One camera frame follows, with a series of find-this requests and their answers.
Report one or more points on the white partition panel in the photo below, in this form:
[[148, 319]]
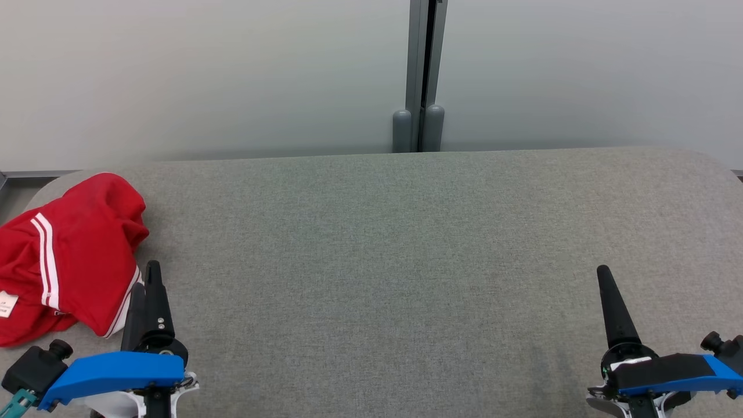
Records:
[[580, 69], [203, 75]]

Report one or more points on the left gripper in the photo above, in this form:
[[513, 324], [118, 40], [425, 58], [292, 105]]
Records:
[[125, 406]]

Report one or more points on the red shirt with white sleeves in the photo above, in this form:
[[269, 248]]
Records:
[[87, 232]]

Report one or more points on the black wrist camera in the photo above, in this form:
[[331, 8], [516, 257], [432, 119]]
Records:
[[732, 351], [35, 368]]

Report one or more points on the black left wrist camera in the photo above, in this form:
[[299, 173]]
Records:
[[35, 368]]

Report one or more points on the grey partition post with two feet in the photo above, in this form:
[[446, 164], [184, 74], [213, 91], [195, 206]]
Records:
[[415, 58]]

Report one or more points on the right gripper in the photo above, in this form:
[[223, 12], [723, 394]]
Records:
[[624, 352]]

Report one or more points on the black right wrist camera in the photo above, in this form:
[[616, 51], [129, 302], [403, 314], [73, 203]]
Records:
[[732, 351]]

